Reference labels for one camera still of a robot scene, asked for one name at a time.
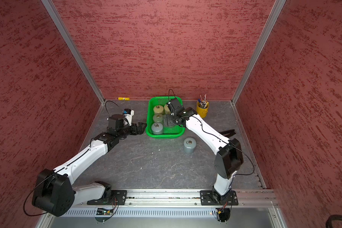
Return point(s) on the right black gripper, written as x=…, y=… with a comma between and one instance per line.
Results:
x=169, y=117

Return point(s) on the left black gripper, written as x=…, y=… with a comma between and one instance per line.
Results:
x=134, y=126

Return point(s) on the green canister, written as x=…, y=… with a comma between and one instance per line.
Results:
x=158, y=118

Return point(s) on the grey canister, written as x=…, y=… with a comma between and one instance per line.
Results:
x=157, y=128
x=189, y=145

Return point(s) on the beige canister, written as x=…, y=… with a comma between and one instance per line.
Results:
x=158, y=109
x=166, y=109

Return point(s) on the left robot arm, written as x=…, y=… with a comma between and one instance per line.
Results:
x=54, y=192

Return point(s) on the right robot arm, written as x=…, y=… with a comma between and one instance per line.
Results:
x=228, y=154

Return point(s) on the green plastic basket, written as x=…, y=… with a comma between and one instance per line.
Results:
x=168, y=132

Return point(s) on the yellow marker pen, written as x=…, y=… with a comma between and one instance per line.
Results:
x=124, y=98

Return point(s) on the yellow pen cup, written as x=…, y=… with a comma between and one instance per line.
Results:
x=202, y=109

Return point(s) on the pens in cup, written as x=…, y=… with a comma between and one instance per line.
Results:
x=203, y=99

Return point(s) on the black stapler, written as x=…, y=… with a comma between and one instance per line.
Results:
x=228, y=133

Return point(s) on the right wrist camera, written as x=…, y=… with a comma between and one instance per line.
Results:
x=175, y=106

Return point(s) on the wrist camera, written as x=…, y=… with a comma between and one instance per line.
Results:
x=175, y=106
x=128, y=114

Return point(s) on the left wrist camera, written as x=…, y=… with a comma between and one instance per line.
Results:
x=128, y=114

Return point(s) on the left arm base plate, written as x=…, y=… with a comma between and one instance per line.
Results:
x=113, y=198

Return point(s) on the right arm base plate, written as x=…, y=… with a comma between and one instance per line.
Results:
x=212, y=198

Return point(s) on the aluminium front rail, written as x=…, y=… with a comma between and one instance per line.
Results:
x=187, y=198

